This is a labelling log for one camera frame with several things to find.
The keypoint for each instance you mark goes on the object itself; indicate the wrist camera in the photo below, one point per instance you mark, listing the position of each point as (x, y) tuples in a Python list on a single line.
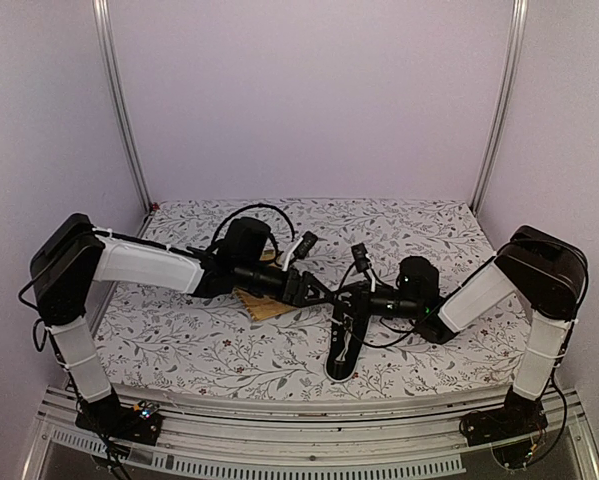
[(300, 249), (363, 265)]

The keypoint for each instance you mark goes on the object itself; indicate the right aluminium frame post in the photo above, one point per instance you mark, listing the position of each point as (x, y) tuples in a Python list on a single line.
[(510, 68)]

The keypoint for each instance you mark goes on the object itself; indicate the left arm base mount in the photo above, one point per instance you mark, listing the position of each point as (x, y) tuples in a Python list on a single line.
[(140, 423)]

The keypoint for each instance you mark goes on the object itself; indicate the left aluminium frame post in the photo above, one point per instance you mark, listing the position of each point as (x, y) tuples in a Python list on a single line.
[(104, 30)]

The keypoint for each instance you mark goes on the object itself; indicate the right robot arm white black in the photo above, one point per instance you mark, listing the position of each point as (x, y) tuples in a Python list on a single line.
[(550, 275)]

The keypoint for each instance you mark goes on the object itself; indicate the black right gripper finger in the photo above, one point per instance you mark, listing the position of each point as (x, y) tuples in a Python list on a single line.
[(349, 289), (345, 308)]

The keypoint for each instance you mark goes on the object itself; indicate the front aluminium rail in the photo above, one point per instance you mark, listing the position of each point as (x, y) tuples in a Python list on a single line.
[(416, 438)]

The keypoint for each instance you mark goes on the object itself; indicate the floral patterned table mat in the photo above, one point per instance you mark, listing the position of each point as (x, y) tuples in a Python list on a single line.
[(155, 338)]

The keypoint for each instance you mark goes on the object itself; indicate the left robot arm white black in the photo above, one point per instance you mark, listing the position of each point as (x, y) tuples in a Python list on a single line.
[(78, 254)]

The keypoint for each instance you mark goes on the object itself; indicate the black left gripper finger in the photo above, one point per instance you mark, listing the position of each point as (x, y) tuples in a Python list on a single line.
[(314, 286), (316, 298)]

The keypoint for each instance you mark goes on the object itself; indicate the aluminium frame post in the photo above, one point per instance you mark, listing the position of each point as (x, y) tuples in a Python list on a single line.
[(104, 30), (510, 68)]

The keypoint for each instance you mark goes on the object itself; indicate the woven bamboo tray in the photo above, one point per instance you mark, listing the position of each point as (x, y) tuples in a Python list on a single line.
[(259, 305)]

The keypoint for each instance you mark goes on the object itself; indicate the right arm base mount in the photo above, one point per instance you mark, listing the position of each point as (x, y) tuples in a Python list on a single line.
[(511, 420)]

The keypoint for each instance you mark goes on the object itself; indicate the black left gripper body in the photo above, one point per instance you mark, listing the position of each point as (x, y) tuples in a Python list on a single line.
[(249, 280)]

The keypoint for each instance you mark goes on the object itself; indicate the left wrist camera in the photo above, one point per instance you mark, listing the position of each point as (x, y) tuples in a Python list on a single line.
[(300, 249)]

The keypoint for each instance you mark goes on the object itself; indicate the black white canvas sneaker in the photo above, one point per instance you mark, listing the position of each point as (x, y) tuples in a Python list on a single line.
[(346, 341)]

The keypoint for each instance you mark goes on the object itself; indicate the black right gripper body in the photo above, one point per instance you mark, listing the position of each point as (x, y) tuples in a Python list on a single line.
[(405, 308)]

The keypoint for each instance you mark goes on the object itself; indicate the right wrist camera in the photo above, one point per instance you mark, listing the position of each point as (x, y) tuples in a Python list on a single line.
[(363, 265)]

